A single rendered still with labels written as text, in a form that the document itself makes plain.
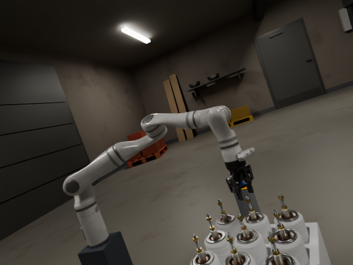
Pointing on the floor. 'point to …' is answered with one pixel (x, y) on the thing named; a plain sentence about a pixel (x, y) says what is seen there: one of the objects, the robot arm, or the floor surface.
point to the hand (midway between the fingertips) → (246, 193)
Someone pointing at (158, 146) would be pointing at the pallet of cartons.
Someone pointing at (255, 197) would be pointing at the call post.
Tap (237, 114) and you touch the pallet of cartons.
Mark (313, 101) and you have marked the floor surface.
